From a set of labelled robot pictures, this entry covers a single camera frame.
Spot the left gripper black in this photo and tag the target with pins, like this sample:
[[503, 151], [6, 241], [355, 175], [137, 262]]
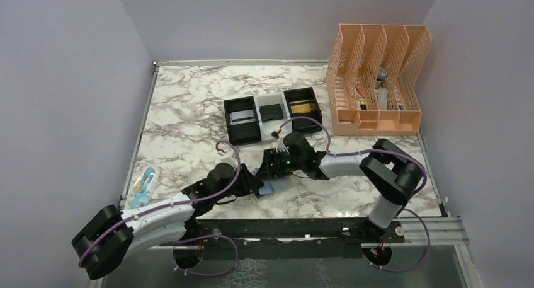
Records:
[[249, 183]]

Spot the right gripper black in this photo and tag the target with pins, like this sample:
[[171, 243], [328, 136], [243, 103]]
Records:
[[266, 171]]

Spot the black white card tray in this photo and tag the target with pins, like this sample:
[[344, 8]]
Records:
[[259, 131]]

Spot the orange plastic desk organizer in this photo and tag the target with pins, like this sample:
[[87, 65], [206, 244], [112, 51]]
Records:
[[371, 79]]

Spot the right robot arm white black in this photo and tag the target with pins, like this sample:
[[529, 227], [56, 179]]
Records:
[[395, 174]]

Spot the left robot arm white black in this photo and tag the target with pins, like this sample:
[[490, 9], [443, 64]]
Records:
[[142, 223]]

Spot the black card in tray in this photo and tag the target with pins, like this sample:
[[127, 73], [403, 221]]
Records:
[[271, 112]]

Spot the silver card in tray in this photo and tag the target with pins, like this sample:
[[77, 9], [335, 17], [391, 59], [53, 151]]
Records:
[[242, 117]]

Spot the gold card in tray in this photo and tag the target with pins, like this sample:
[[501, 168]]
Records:
[[301, 108]]

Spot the blue patterned sticker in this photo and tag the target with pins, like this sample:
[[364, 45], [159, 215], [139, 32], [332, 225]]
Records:
[[144, 186]]

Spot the grey tape roll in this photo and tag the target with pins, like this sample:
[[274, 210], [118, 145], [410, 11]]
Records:
[[382, 74]]

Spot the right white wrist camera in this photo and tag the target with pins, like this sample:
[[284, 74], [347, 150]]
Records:
[[279, 137]]

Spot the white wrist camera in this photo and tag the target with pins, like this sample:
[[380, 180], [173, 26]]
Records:
[[279, 137], [228, 156]]

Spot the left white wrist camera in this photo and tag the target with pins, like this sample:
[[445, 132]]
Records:
[[228, 156]]

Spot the black metal base rail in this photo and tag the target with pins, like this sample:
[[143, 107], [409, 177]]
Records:
[[288, 238]]

